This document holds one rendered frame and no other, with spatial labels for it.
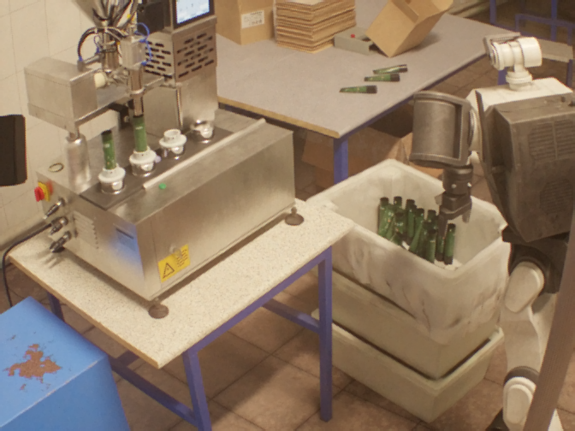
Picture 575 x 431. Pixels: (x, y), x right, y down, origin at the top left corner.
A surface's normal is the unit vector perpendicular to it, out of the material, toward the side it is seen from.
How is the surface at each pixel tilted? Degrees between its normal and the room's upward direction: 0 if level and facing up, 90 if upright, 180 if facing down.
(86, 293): 0
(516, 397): 90
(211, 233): 90
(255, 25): 90
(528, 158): 81
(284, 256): 0
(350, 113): 0
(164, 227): 90
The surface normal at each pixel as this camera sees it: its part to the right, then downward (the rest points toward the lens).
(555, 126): 0.05, 0.39
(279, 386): -0.04, -0.85
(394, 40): -0.63, 0.43
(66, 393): 0.77, 0.31
